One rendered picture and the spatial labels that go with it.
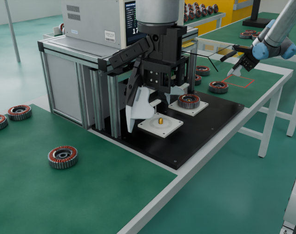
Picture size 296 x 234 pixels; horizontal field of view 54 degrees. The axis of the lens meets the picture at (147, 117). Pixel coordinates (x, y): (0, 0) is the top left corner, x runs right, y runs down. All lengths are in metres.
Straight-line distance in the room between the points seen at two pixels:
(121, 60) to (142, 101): 0.10
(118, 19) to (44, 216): 0.76
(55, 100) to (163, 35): 1.05
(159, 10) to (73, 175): 0.76
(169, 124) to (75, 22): 0.62
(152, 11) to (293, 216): 0.56
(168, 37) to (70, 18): 0.96
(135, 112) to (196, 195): 1.60
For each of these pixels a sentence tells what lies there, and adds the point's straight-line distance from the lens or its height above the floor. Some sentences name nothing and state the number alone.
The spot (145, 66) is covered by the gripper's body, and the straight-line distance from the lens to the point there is 0.54.
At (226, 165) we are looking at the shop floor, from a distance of 2.41.
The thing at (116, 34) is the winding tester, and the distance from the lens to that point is 1.23.
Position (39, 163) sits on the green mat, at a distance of 1.21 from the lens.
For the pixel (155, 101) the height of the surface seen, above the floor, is 0.88.
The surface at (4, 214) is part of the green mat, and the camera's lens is 1.05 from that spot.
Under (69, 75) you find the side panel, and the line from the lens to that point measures 1.34.
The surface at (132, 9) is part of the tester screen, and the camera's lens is 1.21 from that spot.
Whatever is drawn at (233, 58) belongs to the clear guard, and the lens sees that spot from 1.48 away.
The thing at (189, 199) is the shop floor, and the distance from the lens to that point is 2.07.
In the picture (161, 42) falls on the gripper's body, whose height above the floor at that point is 1.32.
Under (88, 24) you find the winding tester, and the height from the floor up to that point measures 1.19.
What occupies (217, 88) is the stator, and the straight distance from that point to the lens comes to 1.72.
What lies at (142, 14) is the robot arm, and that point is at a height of 1.37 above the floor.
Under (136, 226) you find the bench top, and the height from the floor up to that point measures 0.73.
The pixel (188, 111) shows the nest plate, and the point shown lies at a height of 0.78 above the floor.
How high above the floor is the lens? 1.46
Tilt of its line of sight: 29 degrees down
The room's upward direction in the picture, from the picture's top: straight up
